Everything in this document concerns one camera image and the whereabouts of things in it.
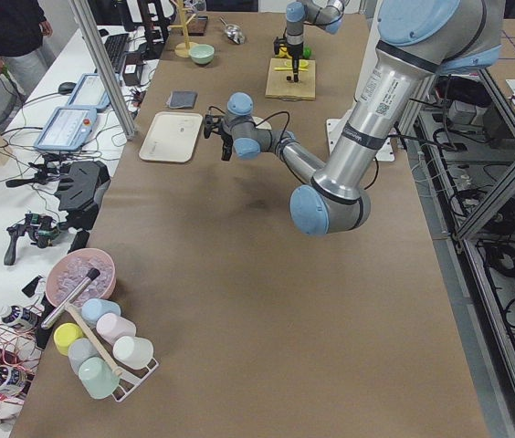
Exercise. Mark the wooden cutting board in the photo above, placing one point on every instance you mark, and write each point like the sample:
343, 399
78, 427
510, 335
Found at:
278, 88

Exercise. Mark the blue cup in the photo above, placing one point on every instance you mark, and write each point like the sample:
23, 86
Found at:
94, 308

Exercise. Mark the mint green bowl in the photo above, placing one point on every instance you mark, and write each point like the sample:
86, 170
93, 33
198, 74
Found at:
202, 54

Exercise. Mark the white round plate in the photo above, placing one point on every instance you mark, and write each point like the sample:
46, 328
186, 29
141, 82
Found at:
261, 123

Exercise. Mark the black keyboard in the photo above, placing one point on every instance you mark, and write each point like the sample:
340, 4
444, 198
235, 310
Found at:
115, 46

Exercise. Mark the grey folded cloth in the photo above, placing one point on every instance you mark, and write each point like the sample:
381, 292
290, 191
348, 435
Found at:
181, 99

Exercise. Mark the metal muddler tool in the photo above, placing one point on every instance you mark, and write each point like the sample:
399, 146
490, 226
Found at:
51, 318

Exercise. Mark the mint green cup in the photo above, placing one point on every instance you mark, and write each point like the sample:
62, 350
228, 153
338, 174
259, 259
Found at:
97, 378

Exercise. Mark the cream rabbit tray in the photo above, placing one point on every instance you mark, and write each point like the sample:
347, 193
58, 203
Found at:
171, 137

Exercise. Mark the white cup rack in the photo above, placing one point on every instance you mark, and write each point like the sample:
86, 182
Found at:
130, 381

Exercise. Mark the yellow plastic knife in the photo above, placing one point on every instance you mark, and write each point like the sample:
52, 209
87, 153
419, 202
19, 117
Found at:
289, 69

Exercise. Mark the white cup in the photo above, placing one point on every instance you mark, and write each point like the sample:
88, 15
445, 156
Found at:
134, 352

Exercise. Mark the metal scoop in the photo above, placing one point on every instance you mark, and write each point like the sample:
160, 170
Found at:
233, 32

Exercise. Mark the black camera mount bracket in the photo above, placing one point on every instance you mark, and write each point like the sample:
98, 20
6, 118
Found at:
212, 125

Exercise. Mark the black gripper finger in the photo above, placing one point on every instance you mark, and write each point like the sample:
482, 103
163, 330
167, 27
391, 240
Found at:
295, 66
226, 152

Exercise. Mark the white pillar mount base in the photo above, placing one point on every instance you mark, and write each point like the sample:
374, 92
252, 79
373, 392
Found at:
361, 133

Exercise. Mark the yellow cup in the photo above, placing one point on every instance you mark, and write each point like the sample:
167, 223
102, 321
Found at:
65, 335

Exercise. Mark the blue teach pendant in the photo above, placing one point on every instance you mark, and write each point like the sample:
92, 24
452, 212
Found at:
67, 129
89, 92

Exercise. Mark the pink cup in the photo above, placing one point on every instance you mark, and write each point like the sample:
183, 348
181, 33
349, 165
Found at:
111, 327

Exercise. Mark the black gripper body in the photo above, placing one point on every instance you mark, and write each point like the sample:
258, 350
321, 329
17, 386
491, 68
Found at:
225, 140
293, 51

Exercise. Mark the pink bowl with ice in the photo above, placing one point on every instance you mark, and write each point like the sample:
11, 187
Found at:
74, 267

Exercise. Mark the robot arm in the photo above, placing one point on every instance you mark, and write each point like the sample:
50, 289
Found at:
307, 12
417, 40

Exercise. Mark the grey cup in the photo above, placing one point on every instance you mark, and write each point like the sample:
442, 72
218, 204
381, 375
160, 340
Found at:
79, 351

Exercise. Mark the person in dark top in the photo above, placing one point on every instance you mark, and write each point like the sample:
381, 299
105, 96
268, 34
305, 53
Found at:
23, 27

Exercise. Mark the aluminium frame post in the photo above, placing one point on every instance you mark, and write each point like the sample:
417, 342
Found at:
88, 27

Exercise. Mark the wooden mug tree stand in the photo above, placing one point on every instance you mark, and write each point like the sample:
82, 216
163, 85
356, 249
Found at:
185, 15

